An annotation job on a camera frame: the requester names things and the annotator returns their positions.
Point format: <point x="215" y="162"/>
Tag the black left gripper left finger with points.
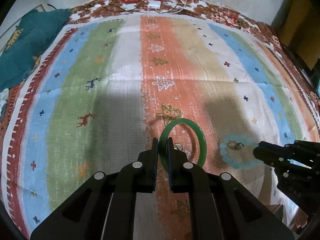
<point x="103" y="207"/>

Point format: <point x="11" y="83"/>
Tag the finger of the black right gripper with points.
<point x="304" y="152"/>
<point x="276" y="157"/>

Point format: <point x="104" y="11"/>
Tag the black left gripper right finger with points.
<point x="220" y="207"/>

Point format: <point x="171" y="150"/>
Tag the green jade bangle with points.
<point x="165" y="135"/>

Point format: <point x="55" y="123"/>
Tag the colourful striped mat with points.
<point x="118" y="82"/>

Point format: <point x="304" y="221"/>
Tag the white grey cloth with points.
<point x="4" y="103"/>

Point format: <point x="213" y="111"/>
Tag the teal quilted blanket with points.
<point x="34" y="34"/>

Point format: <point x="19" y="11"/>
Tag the brown floral bedsheet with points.
<point x="195" y="9"/>

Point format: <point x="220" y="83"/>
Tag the white charger adapter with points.
<point x="154" y="4"/>

